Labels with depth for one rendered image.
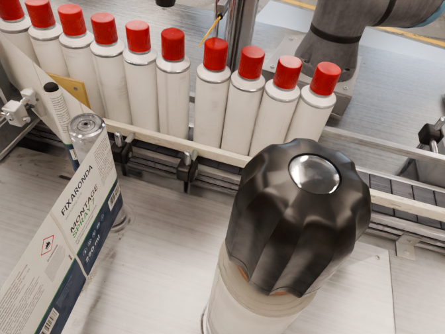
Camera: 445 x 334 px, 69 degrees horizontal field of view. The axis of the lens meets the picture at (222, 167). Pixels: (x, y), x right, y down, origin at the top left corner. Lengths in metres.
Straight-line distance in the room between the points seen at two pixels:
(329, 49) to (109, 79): 0.47
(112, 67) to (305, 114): 0.30
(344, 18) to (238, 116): 0.36
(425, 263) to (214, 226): 0.36
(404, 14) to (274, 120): 0.44
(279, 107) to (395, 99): 0.55
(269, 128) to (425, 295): 0.36
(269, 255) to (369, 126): 0.68
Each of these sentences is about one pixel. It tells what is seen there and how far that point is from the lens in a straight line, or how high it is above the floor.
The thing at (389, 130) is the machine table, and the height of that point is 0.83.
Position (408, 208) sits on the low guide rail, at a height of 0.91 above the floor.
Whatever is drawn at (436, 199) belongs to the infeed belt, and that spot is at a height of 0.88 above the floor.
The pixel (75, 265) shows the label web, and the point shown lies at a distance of 0.39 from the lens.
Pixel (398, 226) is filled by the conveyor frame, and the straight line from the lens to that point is 0.62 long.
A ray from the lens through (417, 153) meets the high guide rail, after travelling 0.61.
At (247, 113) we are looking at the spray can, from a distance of 0.50.
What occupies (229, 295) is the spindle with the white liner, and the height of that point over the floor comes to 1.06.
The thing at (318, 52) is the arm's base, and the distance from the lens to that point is 0.79.
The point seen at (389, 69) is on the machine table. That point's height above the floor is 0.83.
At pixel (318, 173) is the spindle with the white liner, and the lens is 0.19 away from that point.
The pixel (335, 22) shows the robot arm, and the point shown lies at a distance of 0.77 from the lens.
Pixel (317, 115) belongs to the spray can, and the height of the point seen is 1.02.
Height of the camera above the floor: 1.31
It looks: 49 degrees down
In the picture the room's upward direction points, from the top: 9 degrees clockwise
